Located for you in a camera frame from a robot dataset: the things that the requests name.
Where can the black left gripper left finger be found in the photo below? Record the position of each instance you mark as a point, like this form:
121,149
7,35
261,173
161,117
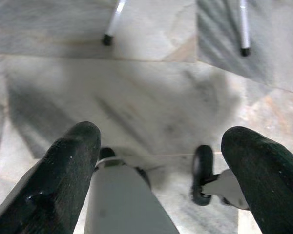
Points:
56,175

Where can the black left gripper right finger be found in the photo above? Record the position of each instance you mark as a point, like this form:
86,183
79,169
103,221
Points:
268,180

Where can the small black caster wheel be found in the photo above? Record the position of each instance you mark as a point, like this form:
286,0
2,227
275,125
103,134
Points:
107,152

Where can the large black caster wheel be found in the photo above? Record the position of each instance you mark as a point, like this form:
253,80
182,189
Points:
202,170

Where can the grey stand base beam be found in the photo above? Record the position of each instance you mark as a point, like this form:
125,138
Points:
122,200

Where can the silver metal leg black foot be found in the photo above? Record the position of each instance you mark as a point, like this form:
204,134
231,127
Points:
244,26
116,19

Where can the white caster bracket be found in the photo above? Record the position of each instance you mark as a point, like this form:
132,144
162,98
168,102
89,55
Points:
224,187

